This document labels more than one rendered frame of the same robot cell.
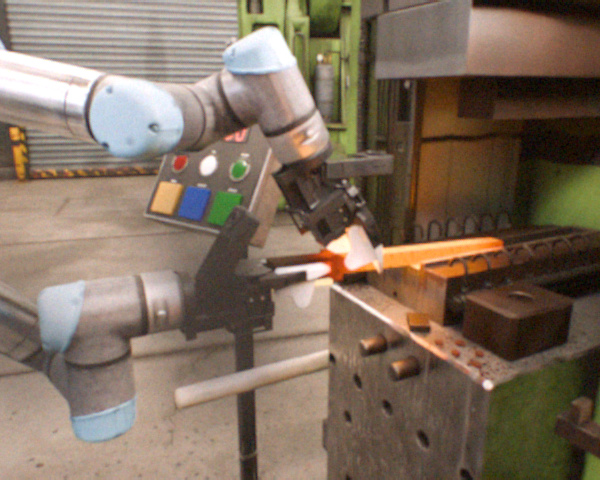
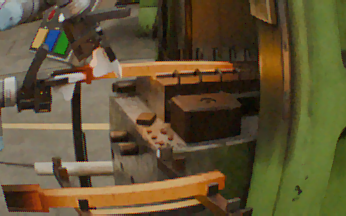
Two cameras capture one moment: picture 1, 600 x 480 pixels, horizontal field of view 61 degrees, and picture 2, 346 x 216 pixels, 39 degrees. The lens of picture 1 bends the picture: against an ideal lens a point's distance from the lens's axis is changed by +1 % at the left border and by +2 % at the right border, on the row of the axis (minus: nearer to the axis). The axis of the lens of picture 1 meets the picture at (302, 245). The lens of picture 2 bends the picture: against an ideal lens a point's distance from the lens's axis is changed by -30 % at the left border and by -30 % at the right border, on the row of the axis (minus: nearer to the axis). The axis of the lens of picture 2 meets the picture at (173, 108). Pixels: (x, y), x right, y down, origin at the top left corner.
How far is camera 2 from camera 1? 0.71 m
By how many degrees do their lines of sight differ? 8
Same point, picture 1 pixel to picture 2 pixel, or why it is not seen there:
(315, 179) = (80, 24)
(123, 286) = not seen: outside the picture
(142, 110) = (9, 13)
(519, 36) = not seen: outside the picture
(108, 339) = not seen: outside the picture
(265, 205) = not seen: hidden behind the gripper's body
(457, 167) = (226, 13)
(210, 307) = (26, 96)
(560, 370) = (223, 151)
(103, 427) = not seen: outside the picture
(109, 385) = not seen: outside the picture
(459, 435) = not seen: hidden behind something
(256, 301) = (44, 94)
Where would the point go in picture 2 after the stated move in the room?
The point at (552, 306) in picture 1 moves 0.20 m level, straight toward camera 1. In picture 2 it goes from (222, 106) to (156, 137)
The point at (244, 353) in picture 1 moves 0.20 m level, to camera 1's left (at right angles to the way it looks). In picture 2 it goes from (80, 157) to (38, 148)
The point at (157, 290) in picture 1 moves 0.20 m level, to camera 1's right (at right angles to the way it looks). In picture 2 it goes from (8, 85) to (67, 85)
